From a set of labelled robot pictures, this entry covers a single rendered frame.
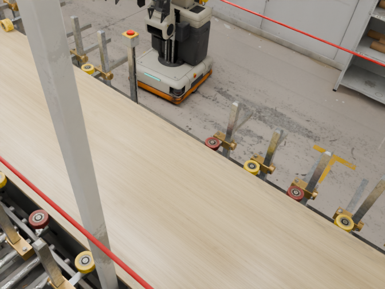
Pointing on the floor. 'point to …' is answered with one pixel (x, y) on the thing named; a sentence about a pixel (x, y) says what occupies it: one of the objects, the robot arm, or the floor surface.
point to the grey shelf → (368, 79)
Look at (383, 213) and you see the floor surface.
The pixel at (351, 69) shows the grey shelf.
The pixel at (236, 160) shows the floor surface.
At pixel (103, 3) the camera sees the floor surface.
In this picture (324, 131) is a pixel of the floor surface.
